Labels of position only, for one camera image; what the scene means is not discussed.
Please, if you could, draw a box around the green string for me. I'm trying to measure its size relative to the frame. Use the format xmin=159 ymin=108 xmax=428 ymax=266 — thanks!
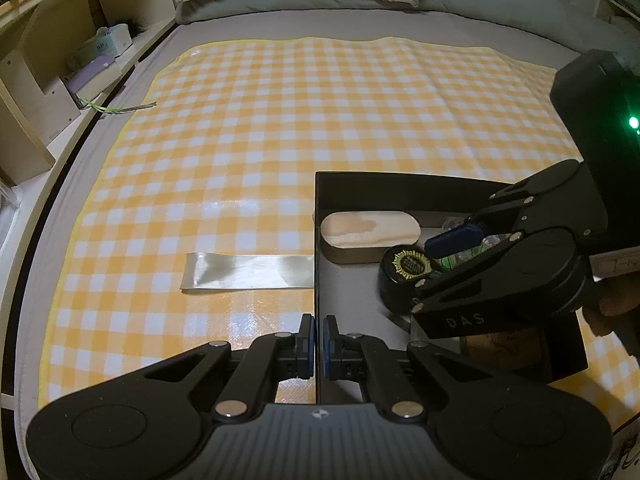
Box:
xmin=77 ymin=98 xmax=158 ymax=117

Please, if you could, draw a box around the person right hand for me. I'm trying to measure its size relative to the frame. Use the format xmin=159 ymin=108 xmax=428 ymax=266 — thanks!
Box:
xmin=582 ymin=272 xmax=640 ymax=337

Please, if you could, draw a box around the clear plastic bead box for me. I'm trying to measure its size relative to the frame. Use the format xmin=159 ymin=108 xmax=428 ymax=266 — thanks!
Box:
xmin=424 ymin=233 xmax=508 ymax=271

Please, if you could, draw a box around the square brown cork coaster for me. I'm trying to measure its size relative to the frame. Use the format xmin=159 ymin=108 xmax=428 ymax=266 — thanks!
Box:
xmin=460 ymin=332 xmax=540 ymax=370

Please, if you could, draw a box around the purple notebook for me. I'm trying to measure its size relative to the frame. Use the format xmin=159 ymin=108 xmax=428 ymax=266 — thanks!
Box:
xmin=64 ymin=55 xmax=119 ymax=94

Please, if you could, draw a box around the oval wooden box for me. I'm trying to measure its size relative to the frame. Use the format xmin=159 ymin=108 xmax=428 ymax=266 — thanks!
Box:
xmin=320 ymin=210 xmax=422 ymax=264

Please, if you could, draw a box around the white tissue box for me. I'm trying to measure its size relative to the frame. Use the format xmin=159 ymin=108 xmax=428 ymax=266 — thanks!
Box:
xmin=66 ymin=23 xmax=132 ymax=70

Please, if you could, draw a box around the black round tin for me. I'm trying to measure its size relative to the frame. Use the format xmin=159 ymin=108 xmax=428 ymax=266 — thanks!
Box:
xmin=378 ymin=245 xmax=442 ymax=315

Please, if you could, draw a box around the wooden bedside shelf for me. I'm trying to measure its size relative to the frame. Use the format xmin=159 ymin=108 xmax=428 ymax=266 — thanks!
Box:
xmin=0 ymin=0 xmax=177 ymax=187

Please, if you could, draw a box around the silver tape strip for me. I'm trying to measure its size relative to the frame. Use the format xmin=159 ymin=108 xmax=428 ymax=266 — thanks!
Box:
xmin=180 ymin=252 xmax=314 ymax=292

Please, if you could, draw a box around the black cardboard box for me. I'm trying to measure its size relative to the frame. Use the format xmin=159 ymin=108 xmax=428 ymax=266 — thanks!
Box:
xmin=313 ymin=170 xmax=590 ymax=404

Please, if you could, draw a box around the yellow white checkered mat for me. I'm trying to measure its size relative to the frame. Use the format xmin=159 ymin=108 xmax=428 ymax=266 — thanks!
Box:
xmin=37 ymin=34 xmax=640 ymax=430

